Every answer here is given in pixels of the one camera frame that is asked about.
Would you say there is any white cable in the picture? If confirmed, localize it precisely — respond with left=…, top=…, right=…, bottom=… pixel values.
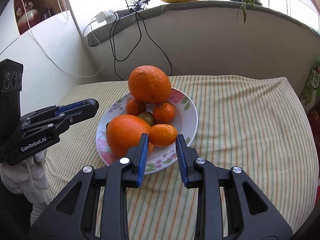
left=18, top=0, right=107, bottom=78

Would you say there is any tiny kumquat orange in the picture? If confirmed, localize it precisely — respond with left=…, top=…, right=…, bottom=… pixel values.
left=149, top=124, right=177, bottom=147

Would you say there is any floral white plate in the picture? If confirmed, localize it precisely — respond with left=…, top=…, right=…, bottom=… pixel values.
left=95, top=88, right=199, bottom=174

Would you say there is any red white vase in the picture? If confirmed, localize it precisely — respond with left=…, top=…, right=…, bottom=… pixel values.
left=15, top=0, right=39, bottom=34

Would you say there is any white gloved left hand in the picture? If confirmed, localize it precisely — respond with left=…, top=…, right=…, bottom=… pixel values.
left=1, top=150, right=49, bottom=204

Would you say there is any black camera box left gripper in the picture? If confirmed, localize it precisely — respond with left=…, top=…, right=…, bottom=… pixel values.
left=1, top=59, right=23, bottom=143

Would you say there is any grey windowsill mat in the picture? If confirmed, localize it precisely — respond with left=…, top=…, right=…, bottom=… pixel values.
left=87, top=0, right=320, bottom=48

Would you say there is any small mandarin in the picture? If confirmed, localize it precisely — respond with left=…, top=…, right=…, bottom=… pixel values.
left=152, top=102, right=175, bottom=124

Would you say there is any large orange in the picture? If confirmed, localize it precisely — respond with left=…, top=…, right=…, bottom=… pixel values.
left=106, top=114, right=151, bottom=158
left=128, top=66, right=171, bottom=104

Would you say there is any black cable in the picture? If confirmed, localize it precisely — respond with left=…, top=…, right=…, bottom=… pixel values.
left=109, top=4, right=173, bottom=81

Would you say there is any striped table cloth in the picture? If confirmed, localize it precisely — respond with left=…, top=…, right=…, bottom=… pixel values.
left=45, top=75, right=319, bottom=239

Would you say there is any ring light stand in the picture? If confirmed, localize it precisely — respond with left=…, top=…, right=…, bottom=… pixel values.
left=129, top=0, right=151, bottom=13

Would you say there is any green snack package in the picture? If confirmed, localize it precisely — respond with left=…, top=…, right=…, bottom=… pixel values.
left=300, top=57, right=319, bottom=113

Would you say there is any green-brown plum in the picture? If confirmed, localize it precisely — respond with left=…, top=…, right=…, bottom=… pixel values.
left=138, top=112, right=156, bottom=126

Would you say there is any white power adapter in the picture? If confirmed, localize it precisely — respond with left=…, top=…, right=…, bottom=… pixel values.
left=95, top=10, right=118, bottom=23

